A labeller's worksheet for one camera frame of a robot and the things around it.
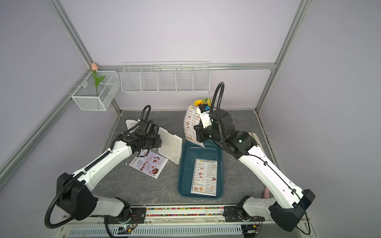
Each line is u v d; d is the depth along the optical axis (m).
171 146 0.80
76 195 0.40
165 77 1.02
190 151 0.97
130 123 0.89
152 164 0.92
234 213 0.74
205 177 0.85
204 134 0.57
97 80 0.91
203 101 0.91
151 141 0.73
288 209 0.39
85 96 0.79
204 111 0.56
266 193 0.78
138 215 0.73
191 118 0.69
